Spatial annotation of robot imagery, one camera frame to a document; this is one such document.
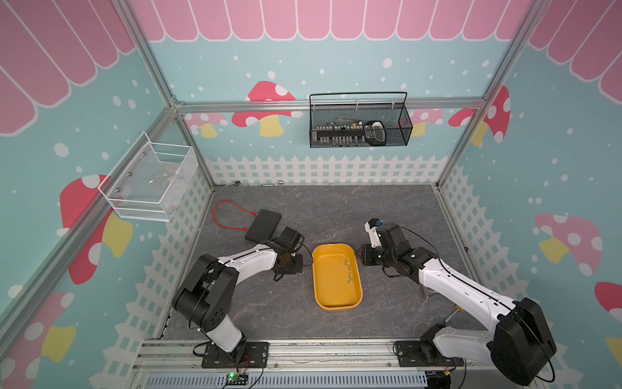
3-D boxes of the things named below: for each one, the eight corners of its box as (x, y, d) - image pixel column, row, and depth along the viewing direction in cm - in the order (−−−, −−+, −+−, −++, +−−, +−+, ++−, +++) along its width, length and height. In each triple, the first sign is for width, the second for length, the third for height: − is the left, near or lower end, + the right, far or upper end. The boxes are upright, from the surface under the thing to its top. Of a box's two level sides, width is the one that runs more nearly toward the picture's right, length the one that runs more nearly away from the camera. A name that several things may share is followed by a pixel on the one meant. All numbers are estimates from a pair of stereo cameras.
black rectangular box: (245, 239, 103) (244, 236, 102) (261, 212, 113) (260, 209, 111) (266, 245, 101) (265, 242, 100) (281, 217, 111) (281, 214, 109)
